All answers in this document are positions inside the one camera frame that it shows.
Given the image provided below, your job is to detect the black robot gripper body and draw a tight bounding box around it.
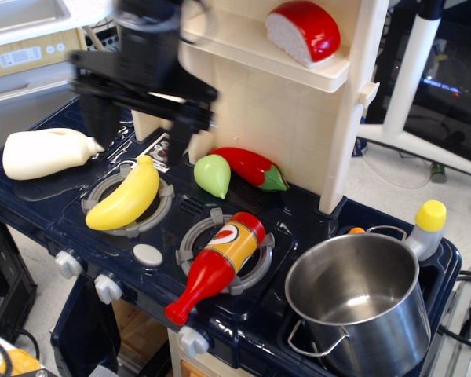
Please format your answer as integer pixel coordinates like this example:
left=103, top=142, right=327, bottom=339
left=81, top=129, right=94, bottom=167
left=70, top=25, right=217, bottom=130

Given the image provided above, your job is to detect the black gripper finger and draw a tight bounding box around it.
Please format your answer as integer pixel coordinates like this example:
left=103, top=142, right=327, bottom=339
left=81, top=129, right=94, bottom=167
left=79, top=94, right=120, bottom=148
left=167, top=115, right=195, bottom=167

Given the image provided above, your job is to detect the yellow toy banana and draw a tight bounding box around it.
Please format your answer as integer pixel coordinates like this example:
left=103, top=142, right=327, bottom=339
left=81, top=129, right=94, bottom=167
left=86, top=155, right=159, bottom=231

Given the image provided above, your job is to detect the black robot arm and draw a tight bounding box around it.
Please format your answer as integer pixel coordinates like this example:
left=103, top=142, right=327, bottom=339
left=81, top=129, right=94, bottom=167
left=70, top=1, right=217, bottom=167

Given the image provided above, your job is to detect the steel pot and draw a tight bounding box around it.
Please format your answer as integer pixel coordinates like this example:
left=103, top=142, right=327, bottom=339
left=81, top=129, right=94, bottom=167
left=285, top=232, right=431, bottom=376

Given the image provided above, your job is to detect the green toy pear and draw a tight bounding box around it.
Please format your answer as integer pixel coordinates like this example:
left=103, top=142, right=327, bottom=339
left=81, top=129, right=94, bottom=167
left=194, top=155, right=231, bottom=199

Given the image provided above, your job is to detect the red toy chili pepper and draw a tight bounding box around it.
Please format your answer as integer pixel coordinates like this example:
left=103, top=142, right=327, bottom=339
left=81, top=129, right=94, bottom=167
left=210, top=147, right=289, bottom=192

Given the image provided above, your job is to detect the white toy jug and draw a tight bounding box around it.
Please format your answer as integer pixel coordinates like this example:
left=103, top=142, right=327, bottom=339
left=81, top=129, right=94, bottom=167
left=2, top=128, right=104, bottom=181

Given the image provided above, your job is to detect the grey toy dishwasher unit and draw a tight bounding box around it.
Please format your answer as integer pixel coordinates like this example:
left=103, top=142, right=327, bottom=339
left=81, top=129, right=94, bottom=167
left=0, top=1, right=113, bottom=147

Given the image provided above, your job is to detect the navy toy kitchen stove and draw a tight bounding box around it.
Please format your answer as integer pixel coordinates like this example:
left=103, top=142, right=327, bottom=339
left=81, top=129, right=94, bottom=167
left=0, top=92, right=463, bottom=377

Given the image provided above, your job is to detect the cream toy kitchen shelf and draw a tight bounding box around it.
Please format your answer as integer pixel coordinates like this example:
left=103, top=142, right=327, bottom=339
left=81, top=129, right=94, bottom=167
left=112, top=0, right=390, bottom=216

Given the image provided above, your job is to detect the red toy ketchup bottle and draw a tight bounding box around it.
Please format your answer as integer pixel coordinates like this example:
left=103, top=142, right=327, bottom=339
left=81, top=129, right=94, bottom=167
left=165, top=212, right=266, bottom=326

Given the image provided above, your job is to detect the grey oval stove button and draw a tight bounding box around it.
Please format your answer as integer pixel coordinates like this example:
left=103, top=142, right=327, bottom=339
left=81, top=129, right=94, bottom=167
left=133, top=243, right=163, bottom=267

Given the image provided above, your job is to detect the white stove knob left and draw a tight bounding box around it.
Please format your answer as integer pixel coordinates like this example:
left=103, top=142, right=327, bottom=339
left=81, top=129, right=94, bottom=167
left=55, top=251, right=83, bottom=280

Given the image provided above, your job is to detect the white stove knob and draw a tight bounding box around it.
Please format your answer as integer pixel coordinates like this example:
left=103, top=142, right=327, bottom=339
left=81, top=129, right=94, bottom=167
left=178, top=326, right=210, bottom=358
left=94, top=274, right=123, bottom=305
left=55, top=251, right=83, bottom=280

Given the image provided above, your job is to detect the red white toy bread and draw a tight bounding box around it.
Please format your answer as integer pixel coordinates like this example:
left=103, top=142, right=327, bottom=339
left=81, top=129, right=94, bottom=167
left=265, top=1, right=341, bottom=68

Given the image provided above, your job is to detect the white stove knob middle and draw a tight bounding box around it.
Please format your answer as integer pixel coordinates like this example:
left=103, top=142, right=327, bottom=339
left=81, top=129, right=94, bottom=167
left=94, top=274, right=123, bottom=305

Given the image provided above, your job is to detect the black box on floor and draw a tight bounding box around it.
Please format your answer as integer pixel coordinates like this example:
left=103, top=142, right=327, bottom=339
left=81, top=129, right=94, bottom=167
left=0, top=222, right=37, bottom=343

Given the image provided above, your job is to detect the white stove knob right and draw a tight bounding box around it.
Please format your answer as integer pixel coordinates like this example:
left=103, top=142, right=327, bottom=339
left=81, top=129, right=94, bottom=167
left=178, top=326, right=210, bottom=358

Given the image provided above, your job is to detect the grey toy faucet yellow cap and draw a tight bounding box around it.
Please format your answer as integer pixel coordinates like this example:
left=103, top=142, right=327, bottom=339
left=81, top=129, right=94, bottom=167
left=404, top=199, right=447, bottom=262

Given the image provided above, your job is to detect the grey left burner ring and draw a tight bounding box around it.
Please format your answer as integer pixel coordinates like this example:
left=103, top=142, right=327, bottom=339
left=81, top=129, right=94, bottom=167
left=80, top=163, right=176, bottom=239

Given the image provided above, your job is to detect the grey burner ring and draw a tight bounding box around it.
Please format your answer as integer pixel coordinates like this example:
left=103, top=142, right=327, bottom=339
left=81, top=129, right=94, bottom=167
left=80, top=163, right=176, bottom=239
left=175, top=207, right=276, bottom=296

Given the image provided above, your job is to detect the grey right burner ring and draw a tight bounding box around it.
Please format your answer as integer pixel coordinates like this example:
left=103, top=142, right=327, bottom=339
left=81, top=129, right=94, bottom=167
left=175, top=207, right=276, bottom=296

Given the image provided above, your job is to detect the white stand frame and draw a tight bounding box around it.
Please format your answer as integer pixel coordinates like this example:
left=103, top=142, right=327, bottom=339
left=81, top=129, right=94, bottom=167
left=358, top=1, right=471, bottom=175

